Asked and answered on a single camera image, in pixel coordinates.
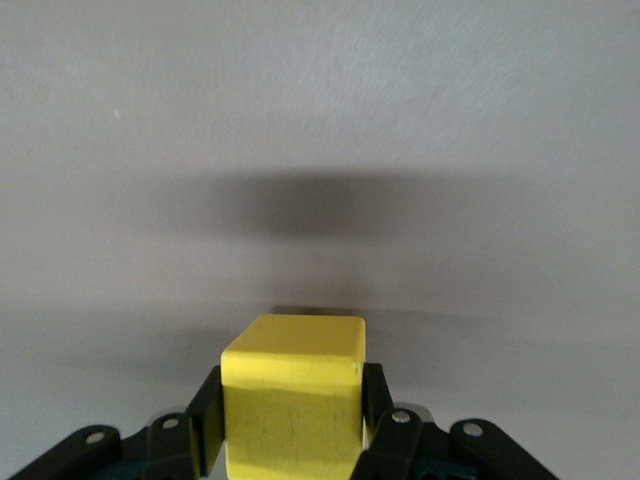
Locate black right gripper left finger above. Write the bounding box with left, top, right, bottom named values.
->
left=9, top=366, right=226, bottom=480

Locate yellow cube block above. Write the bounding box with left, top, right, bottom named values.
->
left=220, top=313, right=368, bottom=480

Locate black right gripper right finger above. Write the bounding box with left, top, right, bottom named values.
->
left=349, top=362, right=559, bottom=480

